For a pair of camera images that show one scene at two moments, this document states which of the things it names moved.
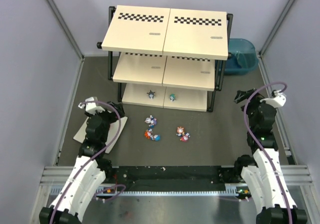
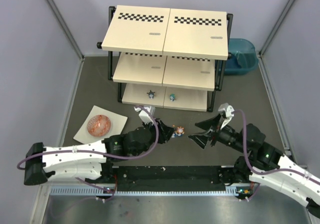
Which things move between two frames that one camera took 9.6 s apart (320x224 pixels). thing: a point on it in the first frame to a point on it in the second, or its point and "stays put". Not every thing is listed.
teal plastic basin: [244, 59] stays put
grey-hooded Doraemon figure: [151, 95] stays put
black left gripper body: [115, 108] to [157, 130]
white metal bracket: [279, 101] to [229, 110]
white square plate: [113, 132] stays put
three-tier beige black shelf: [168, 57] stays put
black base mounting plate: [171, 178] stays put
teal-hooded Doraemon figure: [172, 98] stays put
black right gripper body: [246, 97] to [214, 133]
